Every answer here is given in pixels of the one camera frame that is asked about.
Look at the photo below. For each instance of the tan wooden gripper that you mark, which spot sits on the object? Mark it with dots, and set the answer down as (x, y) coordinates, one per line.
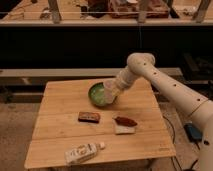
(112, 89)

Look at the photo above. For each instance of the white ceramic cup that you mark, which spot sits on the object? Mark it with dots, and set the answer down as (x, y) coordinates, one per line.
(108, 98)

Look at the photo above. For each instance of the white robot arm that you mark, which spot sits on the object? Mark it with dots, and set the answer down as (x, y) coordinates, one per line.
(189, 102)

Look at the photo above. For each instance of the green ceramic bowl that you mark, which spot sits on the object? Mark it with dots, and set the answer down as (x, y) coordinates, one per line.
(96, 95)

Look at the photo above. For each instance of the white flat card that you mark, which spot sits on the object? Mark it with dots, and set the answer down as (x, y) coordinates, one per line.
(119, 129)

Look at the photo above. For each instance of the light wooden table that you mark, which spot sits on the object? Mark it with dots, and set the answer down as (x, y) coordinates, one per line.
(58, 130)

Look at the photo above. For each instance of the brown rectangular block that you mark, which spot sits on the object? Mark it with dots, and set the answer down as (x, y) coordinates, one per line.
(89, 117)

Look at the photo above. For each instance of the white plastic bottle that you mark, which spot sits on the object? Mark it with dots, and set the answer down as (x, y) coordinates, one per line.
(83, 153)

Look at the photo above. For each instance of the black power box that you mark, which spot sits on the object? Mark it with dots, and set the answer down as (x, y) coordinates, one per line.
(193, 134)

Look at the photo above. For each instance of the cluttered wooden shelf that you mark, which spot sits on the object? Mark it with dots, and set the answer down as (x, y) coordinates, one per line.
(106, 12)

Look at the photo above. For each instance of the long metal rail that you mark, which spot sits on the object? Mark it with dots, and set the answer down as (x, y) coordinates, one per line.
(88, 72)

